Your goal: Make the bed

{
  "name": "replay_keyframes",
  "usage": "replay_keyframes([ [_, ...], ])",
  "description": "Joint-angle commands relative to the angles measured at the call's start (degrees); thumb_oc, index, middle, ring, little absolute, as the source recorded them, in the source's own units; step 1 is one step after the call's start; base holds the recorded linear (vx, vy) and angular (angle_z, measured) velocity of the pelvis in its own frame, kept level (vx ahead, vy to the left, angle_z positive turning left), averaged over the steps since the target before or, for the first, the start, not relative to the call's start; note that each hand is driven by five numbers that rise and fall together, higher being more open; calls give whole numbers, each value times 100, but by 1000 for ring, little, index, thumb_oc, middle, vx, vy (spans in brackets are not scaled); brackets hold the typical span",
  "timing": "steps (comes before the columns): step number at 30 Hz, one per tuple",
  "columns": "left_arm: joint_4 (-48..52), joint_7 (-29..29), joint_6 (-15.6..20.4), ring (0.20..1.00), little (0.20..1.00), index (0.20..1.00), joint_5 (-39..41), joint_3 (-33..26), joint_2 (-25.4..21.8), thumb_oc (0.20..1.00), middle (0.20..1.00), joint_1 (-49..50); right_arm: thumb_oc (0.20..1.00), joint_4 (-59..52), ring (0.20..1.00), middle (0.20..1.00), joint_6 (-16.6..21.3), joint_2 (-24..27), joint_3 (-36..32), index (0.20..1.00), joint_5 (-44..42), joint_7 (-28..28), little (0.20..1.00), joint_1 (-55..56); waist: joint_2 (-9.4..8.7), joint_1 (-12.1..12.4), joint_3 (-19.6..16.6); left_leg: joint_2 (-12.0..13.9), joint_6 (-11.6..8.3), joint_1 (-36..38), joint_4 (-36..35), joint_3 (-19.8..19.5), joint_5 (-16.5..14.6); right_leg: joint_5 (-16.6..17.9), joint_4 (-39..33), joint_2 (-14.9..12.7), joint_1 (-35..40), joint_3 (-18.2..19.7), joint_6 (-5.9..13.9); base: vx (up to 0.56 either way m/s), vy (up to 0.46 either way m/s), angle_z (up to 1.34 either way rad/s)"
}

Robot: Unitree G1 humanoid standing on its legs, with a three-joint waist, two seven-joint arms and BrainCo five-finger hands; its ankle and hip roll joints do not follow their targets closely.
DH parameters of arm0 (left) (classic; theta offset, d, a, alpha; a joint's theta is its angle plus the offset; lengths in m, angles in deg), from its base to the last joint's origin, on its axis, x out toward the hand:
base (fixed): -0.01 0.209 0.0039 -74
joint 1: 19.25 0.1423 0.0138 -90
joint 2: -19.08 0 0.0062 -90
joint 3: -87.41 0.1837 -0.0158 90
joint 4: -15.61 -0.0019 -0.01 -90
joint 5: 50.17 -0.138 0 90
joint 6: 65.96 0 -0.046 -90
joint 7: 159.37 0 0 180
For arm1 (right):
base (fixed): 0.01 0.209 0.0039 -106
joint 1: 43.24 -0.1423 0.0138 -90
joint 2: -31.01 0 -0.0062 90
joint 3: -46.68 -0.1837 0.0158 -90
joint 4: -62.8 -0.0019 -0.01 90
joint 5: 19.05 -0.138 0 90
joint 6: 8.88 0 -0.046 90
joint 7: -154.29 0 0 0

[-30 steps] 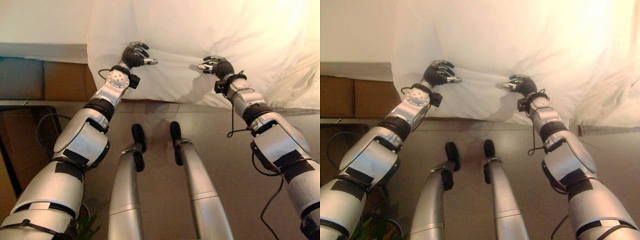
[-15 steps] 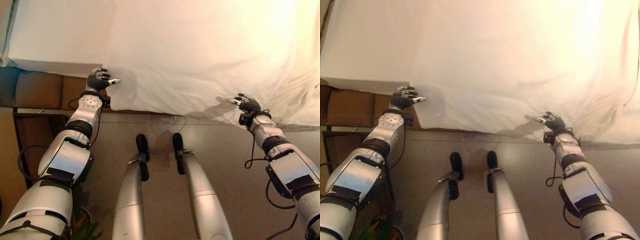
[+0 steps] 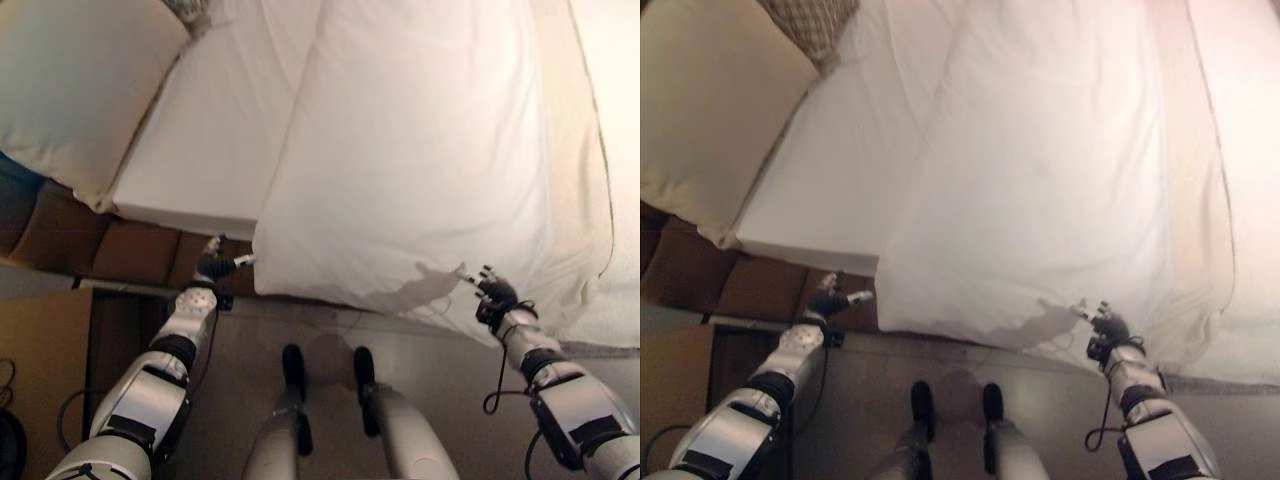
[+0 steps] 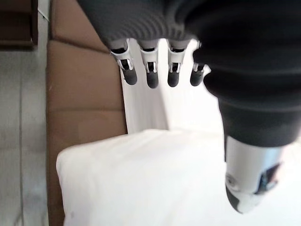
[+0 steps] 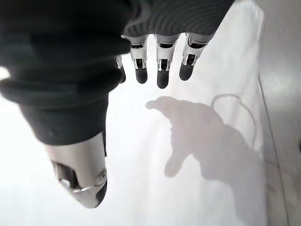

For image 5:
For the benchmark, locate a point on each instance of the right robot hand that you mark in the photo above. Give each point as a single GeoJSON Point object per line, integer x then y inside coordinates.
{"type": "Point", "coordinates": [70, 70]}

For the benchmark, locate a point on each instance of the white bed sheet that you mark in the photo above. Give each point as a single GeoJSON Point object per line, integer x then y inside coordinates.
{"type": "Point", "coordinates": [145, 150]}

